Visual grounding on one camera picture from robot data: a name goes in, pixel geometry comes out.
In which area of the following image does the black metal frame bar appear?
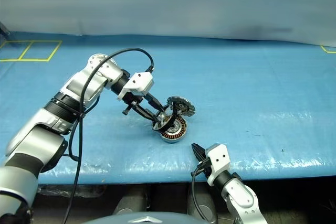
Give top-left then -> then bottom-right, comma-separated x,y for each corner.
0,21 -> 11,37

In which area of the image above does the copper wound motor stator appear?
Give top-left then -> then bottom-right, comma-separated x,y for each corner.
159,115 -> 188,144

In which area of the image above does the blue plastic table cover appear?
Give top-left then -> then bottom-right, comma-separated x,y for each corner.
0,31 -> 336,185

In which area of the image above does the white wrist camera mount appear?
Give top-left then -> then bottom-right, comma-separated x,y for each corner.
117,71 -> 154,102
204,143 -> 232,187

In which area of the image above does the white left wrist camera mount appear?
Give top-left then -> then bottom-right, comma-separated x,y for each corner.
117,71 -> 154,102

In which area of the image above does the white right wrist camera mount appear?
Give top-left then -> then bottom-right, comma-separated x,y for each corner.
204,143 -> 232,187

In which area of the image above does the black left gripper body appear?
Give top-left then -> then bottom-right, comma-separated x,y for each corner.
121,91 -> 152,116

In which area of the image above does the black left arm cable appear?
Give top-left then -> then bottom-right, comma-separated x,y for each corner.
61,47 -> 155,224

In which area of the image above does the grey rounded cylinder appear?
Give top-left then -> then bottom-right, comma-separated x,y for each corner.
186,186 -> 219,222
113,190 -> 148,216

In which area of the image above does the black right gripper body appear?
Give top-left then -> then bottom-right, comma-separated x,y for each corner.
196,156 -> 214,182

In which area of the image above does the grey-blue robot torso dome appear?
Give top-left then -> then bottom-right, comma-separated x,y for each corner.
83,209 -> 195,224

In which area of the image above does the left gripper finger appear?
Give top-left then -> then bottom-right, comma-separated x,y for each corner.
132,103 -> 162,125
145,93 -> 166,113

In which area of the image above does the yellow tape double square outline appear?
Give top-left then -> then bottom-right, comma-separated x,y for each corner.
0,40 -> 63,63

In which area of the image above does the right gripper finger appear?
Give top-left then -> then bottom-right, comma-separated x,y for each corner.
192,143 -> 209,162

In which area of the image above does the crumpled dark plastic sheet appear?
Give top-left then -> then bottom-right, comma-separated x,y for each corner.
38,184 -> 106,199

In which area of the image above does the silver finned motor cover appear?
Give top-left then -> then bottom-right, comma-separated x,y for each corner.
166,95 -> 196,118

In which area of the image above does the black rotor bell wheel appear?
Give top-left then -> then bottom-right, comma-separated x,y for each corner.
151,104 -> 180,132

